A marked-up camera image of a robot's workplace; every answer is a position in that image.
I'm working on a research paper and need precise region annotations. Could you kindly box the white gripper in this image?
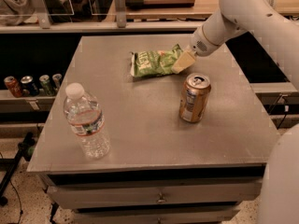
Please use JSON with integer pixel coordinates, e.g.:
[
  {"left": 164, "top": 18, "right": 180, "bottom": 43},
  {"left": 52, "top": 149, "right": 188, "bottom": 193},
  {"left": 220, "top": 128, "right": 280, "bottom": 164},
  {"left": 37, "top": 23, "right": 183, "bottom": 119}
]
[{"left": 171, "top": 27, "right": 219, "bottom": 74}]

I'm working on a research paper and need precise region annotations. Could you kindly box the green jalapeno chip bag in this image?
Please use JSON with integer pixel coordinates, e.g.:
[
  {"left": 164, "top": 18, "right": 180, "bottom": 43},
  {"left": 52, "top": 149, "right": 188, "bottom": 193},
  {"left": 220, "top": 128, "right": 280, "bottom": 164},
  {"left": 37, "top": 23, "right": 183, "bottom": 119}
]
[{"left": 130, "top": 44, "right": 183, "bottom": 77}]

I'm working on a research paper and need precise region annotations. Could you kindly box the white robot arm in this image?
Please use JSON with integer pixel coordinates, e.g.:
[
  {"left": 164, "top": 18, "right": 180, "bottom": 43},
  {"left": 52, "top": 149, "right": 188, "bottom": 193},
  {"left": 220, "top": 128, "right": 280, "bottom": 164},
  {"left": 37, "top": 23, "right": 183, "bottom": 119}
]
[{"left": 173, "top": 0, "right": 299, "bottom": 224}]

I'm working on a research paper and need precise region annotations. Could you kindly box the gold soda can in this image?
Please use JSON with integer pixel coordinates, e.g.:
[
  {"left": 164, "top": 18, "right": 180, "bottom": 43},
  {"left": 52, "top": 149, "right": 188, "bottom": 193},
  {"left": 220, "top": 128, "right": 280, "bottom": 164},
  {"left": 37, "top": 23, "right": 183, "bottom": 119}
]
[{"left": 179, "top": 73, "right": 211, "bottom": 123}]

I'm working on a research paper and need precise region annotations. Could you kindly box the grey drawer cabinet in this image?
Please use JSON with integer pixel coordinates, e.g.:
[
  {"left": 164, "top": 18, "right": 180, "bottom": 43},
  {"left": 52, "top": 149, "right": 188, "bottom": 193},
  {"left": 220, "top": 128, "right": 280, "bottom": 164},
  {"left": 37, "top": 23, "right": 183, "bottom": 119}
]
[{"left": 28, "top": 35, "right": 278, "bottom": 214}]

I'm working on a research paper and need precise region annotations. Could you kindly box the clear plastic water bottle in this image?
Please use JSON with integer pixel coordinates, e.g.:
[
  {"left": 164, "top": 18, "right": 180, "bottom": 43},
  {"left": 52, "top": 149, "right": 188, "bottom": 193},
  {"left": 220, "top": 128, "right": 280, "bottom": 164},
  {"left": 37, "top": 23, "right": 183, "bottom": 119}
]
[{"left": 64, "top": 83, "right": 110, "bottom": 160}]

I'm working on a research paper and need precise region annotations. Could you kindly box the silver soda can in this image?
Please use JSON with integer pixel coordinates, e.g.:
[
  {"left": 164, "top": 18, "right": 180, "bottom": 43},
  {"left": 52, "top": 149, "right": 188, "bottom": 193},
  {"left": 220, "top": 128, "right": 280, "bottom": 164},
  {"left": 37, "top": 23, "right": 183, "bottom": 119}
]
[{"left": 52, "top": 74, "right": 63, "bottom": 90}]

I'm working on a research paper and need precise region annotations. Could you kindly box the green soda can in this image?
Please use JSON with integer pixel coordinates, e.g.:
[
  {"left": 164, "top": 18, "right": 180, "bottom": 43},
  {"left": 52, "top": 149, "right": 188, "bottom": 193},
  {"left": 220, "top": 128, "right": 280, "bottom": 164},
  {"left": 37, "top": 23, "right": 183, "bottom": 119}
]
[{"left": 39, "top": 75, "right": 55, "bottom": 96}]

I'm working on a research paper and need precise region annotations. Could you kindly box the lower grey drawer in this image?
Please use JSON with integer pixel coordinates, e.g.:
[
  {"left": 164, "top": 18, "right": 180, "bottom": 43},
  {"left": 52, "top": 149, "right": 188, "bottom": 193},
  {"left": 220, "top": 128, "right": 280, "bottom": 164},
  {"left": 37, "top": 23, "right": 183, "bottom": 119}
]
[{"left": 75, "top": 205, "right": 239, "bottom": 224}]

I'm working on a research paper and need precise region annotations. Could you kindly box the grey drawer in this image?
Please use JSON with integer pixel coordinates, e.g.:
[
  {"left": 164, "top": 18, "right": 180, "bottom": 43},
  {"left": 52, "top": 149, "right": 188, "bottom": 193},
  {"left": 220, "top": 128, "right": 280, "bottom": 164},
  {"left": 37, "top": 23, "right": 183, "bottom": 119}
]
[
  {"left": 47, "top": 177, "right": 262, "bottom": 209},
  {"left": 75, "top": 205, "right": 239, "bottom": 224}
]

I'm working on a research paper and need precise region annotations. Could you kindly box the dark blue soda can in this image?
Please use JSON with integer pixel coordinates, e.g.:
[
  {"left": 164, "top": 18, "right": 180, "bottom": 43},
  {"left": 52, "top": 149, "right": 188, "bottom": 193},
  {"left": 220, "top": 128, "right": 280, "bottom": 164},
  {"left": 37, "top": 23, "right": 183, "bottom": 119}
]
[{"left": 21, "top": 76, "right": 39, "bottom": 96}]

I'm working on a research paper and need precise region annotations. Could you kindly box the red soda can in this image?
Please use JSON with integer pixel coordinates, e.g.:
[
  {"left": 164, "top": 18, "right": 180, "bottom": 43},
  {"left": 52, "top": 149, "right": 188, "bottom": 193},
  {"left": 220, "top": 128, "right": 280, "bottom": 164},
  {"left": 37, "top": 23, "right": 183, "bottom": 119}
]
[{"left": 4, "top": 76, "right": 22, "bottom": 98}]

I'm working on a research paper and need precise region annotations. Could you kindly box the upper grey drawer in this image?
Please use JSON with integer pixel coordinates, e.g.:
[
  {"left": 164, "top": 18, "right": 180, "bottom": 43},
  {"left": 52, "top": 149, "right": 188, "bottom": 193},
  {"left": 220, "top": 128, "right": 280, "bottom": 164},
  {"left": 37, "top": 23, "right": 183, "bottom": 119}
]
[{"left": 47, "top": 177, "right": 262, "bottom": 209}]

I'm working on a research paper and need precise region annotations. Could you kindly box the grey cloth bundle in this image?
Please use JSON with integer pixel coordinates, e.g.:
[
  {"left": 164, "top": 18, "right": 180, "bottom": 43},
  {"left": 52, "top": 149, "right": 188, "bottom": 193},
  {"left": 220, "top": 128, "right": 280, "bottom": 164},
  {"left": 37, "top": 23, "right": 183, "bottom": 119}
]
[{"left": 0, "top": 0, "right": 72, "bottom": 26}]

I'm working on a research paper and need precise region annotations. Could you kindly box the black tripod stand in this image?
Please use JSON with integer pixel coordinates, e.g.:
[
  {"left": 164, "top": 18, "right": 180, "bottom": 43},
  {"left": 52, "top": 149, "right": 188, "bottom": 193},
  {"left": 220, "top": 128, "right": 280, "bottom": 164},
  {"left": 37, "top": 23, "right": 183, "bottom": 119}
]
[{"left": 0, "top": 132, "right": 36, "bottom": 206}]

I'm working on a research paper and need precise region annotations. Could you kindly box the middle metal bracket post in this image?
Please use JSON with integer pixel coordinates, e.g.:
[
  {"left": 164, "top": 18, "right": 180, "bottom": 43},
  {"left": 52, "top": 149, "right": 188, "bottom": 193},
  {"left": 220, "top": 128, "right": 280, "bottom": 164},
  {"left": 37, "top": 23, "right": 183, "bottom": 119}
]
[{"left": 114, "top": 0, "right": 127, "bottom": 28}]

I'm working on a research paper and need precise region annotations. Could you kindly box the metal bracket post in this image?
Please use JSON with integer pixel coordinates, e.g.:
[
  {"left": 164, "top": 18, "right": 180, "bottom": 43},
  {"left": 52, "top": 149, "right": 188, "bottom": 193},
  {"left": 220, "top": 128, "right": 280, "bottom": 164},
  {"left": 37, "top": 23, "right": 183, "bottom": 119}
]
[
  {"left": 114, "top": 0, "right": 127, "bottom": 28},
  {"left": 31, "top": 0, "right": 51, "bottom": 29}
]

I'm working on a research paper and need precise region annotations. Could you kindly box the left metal bracket post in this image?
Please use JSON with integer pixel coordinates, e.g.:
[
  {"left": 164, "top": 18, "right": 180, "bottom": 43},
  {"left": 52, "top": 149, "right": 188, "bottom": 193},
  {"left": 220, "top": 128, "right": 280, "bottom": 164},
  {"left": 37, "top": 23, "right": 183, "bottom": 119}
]
[{"left": 31, "top": 0, "right": 51, "bottom": 29}]

